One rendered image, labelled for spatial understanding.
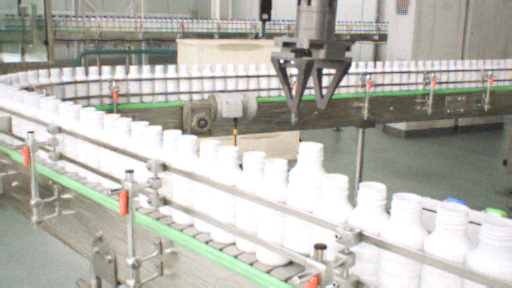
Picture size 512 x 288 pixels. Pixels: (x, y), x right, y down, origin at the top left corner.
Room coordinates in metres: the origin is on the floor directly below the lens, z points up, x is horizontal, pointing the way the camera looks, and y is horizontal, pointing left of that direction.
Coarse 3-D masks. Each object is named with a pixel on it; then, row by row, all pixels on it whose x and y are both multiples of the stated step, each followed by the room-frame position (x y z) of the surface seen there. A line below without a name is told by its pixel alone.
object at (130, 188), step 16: (48, 128) 1.32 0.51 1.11; (32, 144) 1.27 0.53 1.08; (48, 144) 1.31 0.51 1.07; (32, 160) 1.28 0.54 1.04; (160, 160) 1.01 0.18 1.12; (32, 176) 1.28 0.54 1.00; (128, 176) 0.96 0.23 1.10; (32, 192) 1.28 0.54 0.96; (112, 192) 0.93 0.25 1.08; (128, 192) 0.95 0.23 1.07; (128, 208) 0.96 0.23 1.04; (128, 224) 0.96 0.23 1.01; (128, 240) 0.96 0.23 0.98; (160, 240) 0.98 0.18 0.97; (336, 240) 0.68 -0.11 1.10; (352, 240) 0.66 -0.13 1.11; (128, 256) 0.96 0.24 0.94; (320, 256) 0.63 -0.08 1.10; (336, 256) 0.67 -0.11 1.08; (352, 256) 0.67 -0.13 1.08; (160, 272) 0.98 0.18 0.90; (304, 272) 0.62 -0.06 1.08; (320, 272) 0.62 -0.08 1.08
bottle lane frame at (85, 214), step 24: (0, 144) 1.65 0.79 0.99; (24, 168) 1.46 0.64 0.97; (48, 168) 1.36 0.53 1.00; (24, 192) 1.47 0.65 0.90; (48, 192) 1.35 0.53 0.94; (72, 192) 1.25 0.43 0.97; (96, 192) 1.18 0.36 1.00; (24, 216) 1.48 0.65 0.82; (72, 216) 1.25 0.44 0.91; (96, 216) 1.17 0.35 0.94; (120, 216) 1.09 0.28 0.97; (144, 216) 1.03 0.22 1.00; (72, 240) 1.26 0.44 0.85; (120, 240) 1.09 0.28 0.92; (144, 240) 1.02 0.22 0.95; (168, 240) 0.96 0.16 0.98; (192, 240) 0.91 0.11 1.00; (120, 264) 1.09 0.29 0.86; (144, 264) 1.02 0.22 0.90; (168, 264) 0.96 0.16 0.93; (192, 264) 0.91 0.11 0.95; (216, 264) 0.86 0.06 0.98; (240, 264) 0.82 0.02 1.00
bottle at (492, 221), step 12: (480, 228) 0.59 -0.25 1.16; (492, 228) 0.57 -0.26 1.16; (504, 228) 0.57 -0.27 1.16; (480, 240) 0.58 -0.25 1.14; (492, 240) 0.57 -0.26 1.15; (504, 240) 0.57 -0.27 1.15; (480, 252) 0.58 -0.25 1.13; (492, 252) 0.57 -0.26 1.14; (504, 252) 0.56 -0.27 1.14; (468, 264) 0.58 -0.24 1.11; (480, 264) 0.57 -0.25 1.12; (492, 264) 0.56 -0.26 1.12; (504, 264) 0.56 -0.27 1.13; (504, 276) 0.55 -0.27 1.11
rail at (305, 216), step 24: (96, 144) 1.19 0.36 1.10; (96, 168) 1.20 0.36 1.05; (168, 168) 0.99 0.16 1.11; (144, 192) 1.05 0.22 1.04; (240, 192) 0.85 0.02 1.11; (192, 216) 0.94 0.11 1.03; (312, 216) 0.74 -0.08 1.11; (264, 240) 0.80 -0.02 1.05; (360, 240) 0.68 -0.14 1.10; (384, 240) 0.65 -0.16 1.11; (432, 264) 0.60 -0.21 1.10; (456, 264) 0.58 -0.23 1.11
